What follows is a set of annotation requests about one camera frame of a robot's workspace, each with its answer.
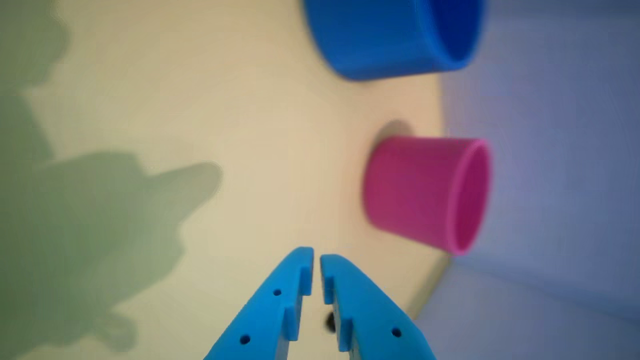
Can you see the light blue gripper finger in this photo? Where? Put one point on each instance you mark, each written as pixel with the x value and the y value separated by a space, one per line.
pixel 265 320
pixel 370 320

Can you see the beige cardboard box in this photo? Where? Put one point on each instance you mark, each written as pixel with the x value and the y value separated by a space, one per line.
pixel 550 200

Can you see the pink round cup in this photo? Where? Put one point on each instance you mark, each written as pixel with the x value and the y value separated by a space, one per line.
pixel 415 190

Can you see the yellow paper mat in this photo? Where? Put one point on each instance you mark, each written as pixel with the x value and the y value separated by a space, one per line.
pixel 250 150

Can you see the blue round cup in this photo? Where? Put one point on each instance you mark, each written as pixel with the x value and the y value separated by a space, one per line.
pixel 380 40

